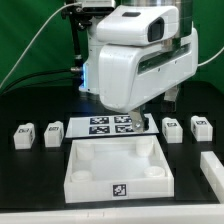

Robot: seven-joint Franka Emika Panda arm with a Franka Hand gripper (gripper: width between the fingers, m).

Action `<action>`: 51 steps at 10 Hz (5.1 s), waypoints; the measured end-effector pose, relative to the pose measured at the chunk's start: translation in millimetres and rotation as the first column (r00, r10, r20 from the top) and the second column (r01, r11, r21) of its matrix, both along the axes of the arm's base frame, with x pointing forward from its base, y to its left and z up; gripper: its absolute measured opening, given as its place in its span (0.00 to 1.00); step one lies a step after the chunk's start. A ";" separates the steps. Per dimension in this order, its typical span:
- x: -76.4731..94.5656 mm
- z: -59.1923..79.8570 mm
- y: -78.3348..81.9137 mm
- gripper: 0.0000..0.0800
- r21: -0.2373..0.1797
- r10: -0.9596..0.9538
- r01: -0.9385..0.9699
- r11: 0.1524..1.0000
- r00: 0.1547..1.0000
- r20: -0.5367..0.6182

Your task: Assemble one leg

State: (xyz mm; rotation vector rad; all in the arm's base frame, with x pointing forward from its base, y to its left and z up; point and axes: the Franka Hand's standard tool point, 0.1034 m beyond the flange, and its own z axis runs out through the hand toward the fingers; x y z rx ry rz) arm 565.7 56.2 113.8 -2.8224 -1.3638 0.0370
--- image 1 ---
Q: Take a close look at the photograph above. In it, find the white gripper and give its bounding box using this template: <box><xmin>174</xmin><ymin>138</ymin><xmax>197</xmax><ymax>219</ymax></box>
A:
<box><xmin>98</xmin><ymin>28</ymin><xmax>198</xmax><ymax>132</ymax></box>

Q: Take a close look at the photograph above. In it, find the white square table top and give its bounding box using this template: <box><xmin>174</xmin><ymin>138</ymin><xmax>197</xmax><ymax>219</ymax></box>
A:
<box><xmin>64</xmin><ymin>135</ymin><xmax>174</xmax><ymax>203</ymax></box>

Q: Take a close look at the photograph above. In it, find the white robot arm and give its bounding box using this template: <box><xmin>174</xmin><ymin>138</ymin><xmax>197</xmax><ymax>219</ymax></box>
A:
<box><xmin>80</xmin><ymin>0</ymin><xmax>198</xmax><ymax>132</ymax></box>

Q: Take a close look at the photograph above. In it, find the white sheet with markers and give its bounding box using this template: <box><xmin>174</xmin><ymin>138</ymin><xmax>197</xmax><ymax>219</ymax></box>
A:
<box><xmin>65</xmin><ymin>113</ymin><xmax>160</xmax><ymax>139</ymax></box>

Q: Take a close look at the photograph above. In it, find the white obstacle fixture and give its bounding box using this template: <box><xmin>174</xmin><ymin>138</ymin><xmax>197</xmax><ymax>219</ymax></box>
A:
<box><xmin>200</xmin><ymin>151</ymin><xmax>224</xmax><ymax>204</ymax></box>

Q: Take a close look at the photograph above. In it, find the black cable lower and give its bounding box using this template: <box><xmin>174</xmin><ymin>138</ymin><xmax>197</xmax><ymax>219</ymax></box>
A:
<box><xmin>0</xmin><ymin>78</ymin><xmax>82</xmax><ymax>98</ymax></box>

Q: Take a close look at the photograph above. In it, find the black cable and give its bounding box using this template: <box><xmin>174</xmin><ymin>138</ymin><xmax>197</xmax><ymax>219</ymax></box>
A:
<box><xmin>0</xmin><ymin>78</ymin><xmax>82</xmax><ymax>98</ymax></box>
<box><xmin>0</xmin><ymin>68</ymin><xmax>83</xmax><ymax>96</ymax></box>

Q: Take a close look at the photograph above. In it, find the white cable right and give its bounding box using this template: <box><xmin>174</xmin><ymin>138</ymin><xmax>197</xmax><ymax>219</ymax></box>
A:
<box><xmin>197</xmin><ymin>46</ymin><xmax>224</xmax><ymax>67</ymax></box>

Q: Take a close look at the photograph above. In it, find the white cable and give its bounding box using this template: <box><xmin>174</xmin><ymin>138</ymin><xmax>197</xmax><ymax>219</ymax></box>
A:
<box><xmin>0</xmin><ymin>2</ymin><xmax>83</xmax><ymax>90</ymax></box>
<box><xmin>197</xmin><ymin>46</ymin><xmax>224</xmax><ymax>67</ymax></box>

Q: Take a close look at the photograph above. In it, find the black cable upper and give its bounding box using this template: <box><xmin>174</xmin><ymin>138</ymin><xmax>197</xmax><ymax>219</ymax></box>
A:
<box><xmin>0</xmin><ymin>68</ymin><xmax>83</xmax><ymax>96</ymax></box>

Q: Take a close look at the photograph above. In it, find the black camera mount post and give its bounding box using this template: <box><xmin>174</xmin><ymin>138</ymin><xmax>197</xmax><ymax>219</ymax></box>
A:
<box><xmin>61</xmin><ymin>0</ymin><xmax>91</xmax><ymax>68</ymax></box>

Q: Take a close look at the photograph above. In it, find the white cable left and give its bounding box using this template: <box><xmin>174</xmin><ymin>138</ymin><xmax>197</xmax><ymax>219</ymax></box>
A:
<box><xmin>0</xmin><ymin>2</ymin><xmax>83</xmax><ymax>90</ymax></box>

